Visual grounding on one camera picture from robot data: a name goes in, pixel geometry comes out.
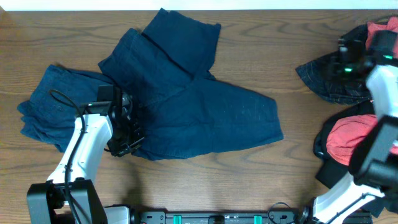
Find black patterned garment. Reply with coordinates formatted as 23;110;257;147
295;25;371;105

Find folded blue shorts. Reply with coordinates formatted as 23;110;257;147
17;65;114;152

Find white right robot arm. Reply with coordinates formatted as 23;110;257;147
298;30;397;223

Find dark navy shorts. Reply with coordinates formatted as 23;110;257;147
99;9;284;161

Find red t-shirt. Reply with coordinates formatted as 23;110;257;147
325;17;397;166

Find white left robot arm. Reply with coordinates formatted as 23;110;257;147
27;93;144;223

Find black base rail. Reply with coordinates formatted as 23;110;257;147
105;202;374;224

